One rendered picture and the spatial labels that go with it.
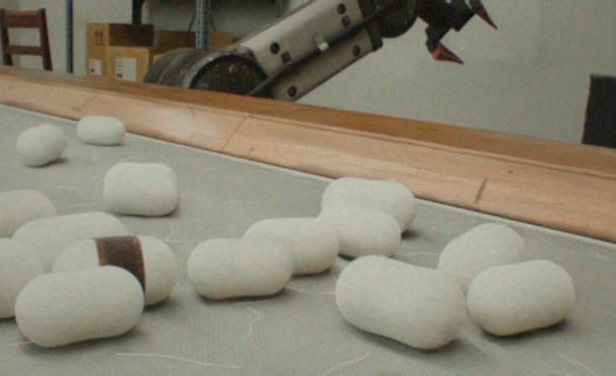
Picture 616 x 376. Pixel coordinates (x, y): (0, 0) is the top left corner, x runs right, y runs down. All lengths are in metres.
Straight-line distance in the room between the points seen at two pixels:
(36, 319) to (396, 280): 0.09
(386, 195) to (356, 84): 2.59
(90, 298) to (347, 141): 0.25
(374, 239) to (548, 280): 0.07
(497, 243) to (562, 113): 2.19
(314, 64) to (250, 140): 0.49
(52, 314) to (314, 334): 0.07
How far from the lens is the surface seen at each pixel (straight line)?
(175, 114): 0.52
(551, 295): 0.20
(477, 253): 0.21
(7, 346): 0.19
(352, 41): 0.96
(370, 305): 0.18
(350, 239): 0.25
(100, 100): 0.61
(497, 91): 2.51
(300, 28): 0.91
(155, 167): 0.32
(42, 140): 0.41
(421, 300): 0.18
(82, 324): 0.18
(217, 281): 0.20
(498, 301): 0.19
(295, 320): 0.20
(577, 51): 2.38
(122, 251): 0.20
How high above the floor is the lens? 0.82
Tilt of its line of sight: 13 degrees down
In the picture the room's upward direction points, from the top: 3 degrees clockwise
